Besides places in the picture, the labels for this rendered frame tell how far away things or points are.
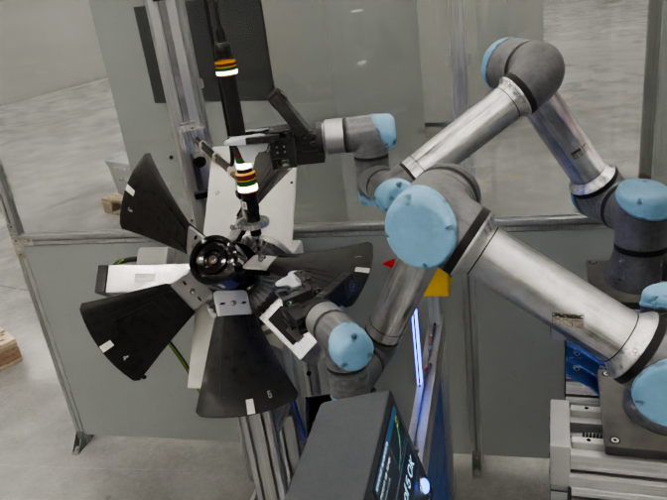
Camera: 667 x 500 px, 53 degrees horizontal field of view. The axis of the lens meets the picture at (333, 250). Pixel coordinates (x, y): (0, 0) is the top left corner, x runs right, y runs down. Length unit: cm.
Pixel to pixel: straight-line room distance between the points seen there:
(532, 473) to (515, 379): 40
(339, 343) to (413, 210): 30
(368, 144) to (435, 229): 48
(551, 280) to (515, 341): 139
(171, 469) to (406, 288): 190
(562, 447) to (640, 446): 13
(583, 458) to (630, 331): 33
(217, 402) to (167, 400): 141
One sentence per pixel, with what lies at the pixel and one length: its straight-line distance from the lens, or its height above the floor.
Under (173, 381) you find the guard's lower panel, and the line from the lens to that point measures 283.
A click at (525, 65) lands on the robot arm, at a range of 140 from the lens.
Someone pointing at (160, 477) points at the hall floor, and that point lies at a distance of 293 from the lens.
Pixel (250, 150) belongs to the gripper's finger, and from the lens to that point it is 145.
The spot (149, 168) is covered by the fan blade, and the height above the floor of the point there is 140.
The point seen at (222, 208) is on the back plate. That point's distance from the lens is 190.
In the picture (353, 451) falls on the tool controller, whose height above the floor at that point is 125.
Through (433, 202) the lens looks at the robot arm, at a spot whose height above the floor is 147.
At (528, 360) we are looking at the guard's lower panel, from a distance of 243.
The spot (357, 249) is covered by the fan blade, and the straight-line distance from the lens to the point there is 156.
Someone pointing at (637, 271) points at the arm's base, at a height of 109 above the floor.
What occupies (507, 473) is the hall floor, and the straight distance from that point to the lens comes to 269.
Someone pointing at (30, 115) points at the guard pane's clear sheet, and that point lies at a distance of 263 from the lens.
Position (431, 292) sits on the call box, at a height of 100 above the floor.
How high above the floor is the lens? 180
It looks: 23 degrees down
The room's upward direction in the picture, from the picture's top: 8 degrees counter-clockwise
